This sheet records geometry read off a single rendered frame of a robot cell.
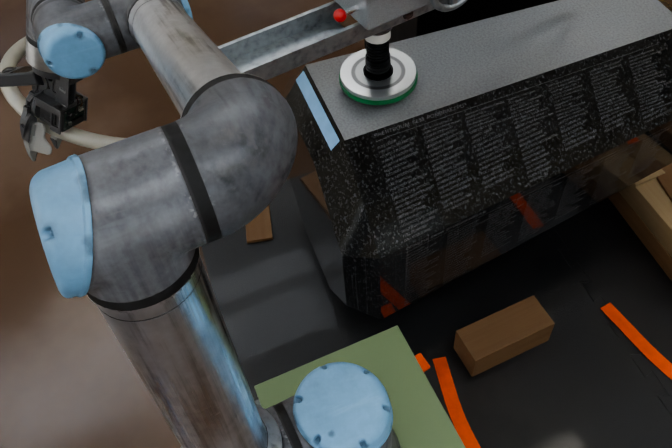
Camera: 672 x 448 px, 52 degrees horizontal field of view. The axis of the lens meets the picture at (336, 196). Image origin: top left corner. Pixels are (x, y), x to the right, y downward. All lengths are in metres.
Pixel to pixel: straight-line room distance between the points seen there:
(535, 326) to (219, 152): 1.84
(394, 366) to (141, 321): 0.80
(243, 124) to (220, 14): 3.17
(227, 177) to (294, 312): 1.90
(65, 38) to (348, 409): 0.69
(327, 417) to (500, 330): 1.31
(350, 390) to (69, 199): 0.62
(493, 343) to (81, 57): 1.60
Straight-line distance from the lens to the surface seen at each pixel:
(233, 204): 0.60
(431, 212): 1.91
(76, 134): 1.38
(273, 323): 2.46
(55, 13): 1.16
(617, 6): 2.36
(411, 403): 1.37
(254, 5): 3.81
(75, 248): 0.60
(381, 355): 1.41
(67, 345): 2.66
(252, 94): 0.66
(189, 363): 0.76
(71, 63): 1.14
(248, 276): 2.58
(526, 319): 2.35
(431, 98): 1.95
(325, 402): 1.08
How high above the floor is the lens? 2.15
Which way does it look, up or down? 51 degrees down
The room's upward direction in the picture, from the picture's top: 6 degrees counter-clockwise
